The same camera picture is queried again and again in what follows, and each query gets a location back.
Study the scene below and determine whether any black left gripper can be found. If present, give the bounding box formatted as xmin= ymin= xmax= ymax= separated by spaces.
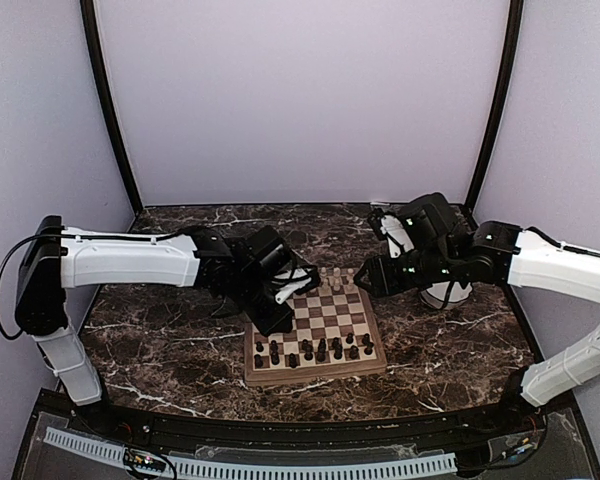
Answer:
xmin=229 ymin=270 xmax=296 ymax=338

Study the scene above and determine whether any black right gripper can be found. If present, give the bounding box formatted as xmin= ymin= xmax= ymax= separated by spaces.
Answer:
xmin=354 ymin=247 xmax=458 ymax=297

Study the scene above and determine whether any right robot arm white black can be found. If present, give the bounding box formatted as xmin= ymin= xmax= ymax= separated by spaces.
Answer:
xmin=354 ymin=221 xmax=600 ymax=434

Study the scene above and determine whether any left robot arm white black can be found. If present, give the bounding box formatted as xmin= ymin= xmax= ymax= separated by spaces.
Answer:
xmin=14 ymin=216 xmax=312 ymax=436

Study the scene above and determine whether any wooden chess board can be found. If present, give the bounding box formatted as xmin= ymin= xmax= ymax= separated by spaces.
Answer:
xmin=244 ymin=267 xmax=387 ymax=386

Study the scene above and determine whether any white knight right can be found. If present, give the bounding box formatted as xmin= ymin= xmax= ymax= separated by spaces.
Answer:
xmin=332 ymin=267 xmax=341 ymax=291

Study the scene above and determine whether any white bishop right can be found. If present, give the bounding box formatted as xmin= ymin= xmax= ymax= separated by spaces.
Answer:
xmin=320 ymin=267 xmax=329 ymax=287

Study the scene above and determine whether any white scalloped bowl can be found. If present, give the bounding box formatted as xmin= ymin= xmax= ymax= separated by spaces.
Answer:
xmin=419 ymin=282 xmax=473 ymax=310

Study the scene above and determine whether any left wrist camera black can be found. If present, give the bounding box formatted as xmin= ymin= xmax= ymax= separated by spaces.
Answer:
xmin=246 ymin=226 xmax=292 ymax=276

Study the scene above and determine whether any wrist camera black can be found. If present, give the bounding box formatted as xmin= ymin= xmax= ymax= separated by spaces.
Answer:
xmin=398 ymin=192 xmax=459 ymax=252
xmin=246 ymin=226 xmax=292 ymax=276

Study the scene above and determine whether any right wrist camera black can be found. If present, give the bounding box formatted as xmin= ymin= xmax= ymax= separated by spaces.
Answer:
xmin=398 ymin=192 xmax=459 ymax=252

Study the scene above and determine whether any black front rail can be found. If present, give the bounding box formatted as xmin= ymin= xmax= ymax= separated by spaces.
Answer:
xmin=148 ymin=414 xmax=467 ymax=449

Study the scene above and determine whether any white slotted cable duct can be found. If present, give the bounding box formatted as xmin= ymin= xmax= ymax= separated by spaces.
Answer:
xmin=43 ymin=427 xmax=458 ymax=479

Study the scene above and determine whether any right black corner post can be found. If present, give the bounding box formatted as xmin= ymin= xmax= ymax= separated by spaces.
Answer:
xmin=464 ymin=0 xmax=525 ymax=213

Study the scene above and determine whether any black corner post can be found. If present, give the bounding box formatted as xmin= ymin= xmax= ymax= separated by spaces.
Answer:
xmin=79 ymin=0 xmax=144 ymax=215
xmin=464 ymin=0 xmax=525 ymax=213

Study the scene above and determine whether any left black corner post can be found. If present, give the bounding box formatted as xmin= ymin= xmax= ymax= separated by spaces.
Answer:
xmin=79 ymin=0 xmax=144 ymax=215

